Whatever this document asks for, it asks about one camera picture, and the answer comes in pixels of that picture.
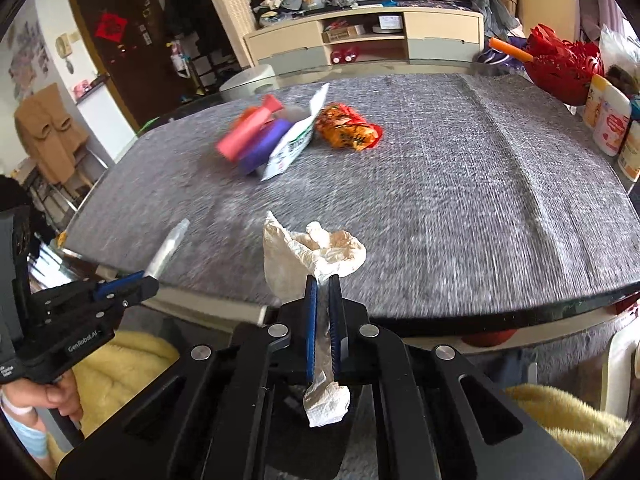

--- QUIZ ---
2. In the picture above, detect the pink plastic tube toy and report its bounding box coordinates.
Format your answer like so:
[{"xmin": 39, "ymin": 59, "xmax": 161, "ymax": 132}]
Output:
[{"xmin": 216, "ymin": 94, "xmax": 283, "ymax": 162}]

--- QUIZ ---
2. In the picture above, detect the brown coat on chair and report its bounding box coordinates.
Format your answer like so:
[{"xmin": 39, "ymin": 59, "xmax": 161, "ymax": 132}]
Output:
[{"xmin": 14, "ymin": 84, "xmax": 89, "ymax": 184}]

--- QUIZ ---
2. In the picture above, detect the yellow lotion bottle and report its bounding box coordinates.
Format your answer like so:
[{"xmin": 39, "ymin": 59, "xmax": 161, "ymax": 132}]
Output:
[{"xmin": 582, "ymin": 74, "xmax": 608, "ymax": 130}]

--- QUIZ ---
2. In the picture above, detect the yellow fluffy blanket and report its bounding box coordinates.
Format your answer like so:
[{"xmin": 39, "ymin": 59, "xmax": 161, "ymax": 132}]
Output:
[{"xmin": 73, "ymin": 330, "xmax": 179, "ymax": 437}]

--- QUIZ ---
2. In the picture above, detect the purple bag on floor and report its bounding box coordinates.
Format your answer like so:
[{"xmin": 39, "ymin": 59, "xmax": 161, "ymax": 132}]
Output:
[{"xmin": 475, "ymin": 36, "xmax": 527, "ymax": 70}]

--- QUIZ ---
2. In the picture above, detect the beige TV cabinet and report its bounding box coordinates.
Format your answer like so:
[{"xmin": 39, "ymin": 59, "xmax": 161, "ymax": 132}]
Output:
[{"xmin": 245, "ymin": 6, "xmax": 485, "ymax": 75}]

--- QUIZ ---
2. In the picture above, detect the grey woven table mat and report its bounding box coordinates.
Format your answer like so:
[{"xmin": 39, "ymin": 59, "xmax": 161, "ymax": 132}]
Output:
[{"xmin": 66, "ymin": 74, "xmax": 639, "ymax": 318}]

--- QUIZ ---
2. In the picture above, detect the dark wooden door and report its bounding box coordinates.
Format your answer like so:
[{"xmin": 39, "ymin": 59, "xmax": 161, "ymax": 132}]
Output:
[{"xmin": 70, "ymin": 0, "xmax": 193, "ymax": 130}]

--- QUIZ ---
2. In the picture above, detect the white side cabinet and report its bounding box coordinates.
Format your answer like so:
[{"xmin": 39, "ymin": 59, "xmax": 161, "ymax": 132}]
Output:
[{"xmin": 76, "ymin": 82, "xmax": 137, "ymax": 162}]

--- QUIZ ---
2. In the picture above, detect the white tissue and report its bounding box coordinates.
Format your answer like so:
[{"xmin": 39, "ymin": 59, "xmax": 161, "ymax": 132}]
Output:
[{"xmin": 262, "ymin": 212, "xmax": 367, "ymax": 428}]

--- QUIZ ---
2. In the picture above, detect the orange stick in basket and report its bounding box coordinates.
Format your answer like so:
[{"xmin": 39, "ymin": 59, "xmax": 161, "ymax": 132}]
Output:
[{"xmin": 488, "ymin": 37, "xmax": 535, "ymax": 63}]

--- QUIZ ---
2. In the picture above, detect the clear plastic wrapper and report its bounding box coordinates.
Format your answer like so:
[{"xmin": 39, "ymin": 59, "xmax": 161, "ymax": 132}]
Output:
[{"xmin": 144, "ymin": 219, "xmax": 190, "ymax": 278}]

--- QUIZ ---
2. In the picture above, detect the purple round container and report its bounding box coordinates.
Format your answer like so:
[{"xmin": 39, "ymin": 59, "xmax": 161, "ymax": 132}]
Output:
[{"xmin": 239, "ymin": 118, "xmax": 293, "ymax": 174}]

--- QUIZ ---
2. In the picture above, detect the red plastic basket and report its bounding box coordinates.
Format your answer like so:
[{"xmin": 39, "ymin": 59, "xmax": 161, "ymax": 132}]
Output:
[{"xmin": 524, "ymin": 24, "xmax": 604, "ymax": 106}]

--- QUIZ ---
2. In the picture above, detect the person's left hand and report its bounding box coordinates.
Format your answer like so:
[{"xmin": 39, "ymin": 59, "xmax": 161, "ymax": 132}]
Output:
[{"xmin": 2, "ymin": 370, "xmax": 84, "ymax": 429}]

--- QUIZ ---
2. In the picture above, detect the red door decoration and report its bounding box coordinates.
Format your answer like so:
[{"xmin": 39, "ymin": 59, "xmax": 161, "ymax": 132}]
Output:
[{"xmin": 94, "ymin": 11, "xmax": 128, "ymax": 44}]

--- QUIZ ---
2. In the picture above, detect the orange snack wrapper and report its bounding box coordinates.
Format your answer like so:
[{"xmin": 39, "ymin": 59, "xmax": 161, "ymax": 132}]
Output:
[{"xmin": 314, "ymin": 103, "xmax": 384, "ymax": 152}]

